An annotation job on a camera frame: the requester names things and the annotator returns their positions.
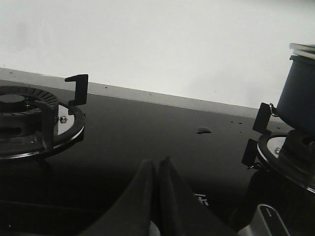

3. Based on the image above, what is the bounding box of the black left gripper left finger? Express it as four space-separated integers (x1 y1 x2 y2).
79 160 155 236

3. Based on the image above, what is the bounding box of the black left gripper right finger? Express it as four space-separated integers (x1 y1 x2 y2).
158 157 237 236

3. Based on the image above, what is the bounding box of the glass pot lid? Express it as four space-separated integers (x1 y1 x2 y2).
289 43 315 59

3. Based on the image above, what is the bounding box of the black right pot support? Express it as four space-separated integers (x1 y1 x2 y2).
242 103 315 192

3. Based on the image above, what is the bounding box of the black pot support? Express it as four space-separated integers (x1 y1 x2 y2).
242 103 315 192
0 74 88 159

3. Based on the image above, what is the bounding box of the black left pot support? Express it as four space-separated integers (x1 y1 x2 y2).
0 74 88 159

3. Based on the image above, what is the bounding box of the dark blue cooking pot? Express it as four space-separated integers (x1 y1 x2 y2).
277 56 315 136

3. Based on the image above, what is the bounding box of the black glass gas cooktop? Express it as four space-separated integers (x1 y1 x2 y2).
0 79 315 236

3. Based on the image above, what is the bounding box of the silver stove control knob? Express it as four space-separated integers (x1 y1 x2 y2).
237 204 290 236

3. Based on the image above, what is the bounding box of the black right gas burner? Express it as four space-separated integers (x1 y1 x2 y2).
279 130 315 175

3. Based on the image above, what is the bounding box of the black gas burner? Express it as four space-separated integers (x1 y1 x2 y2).
279 130 315 175
0 86 59 138

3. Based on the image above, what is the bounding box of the black left gas burner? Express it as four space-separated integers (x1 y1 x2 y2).
0 86 59 138

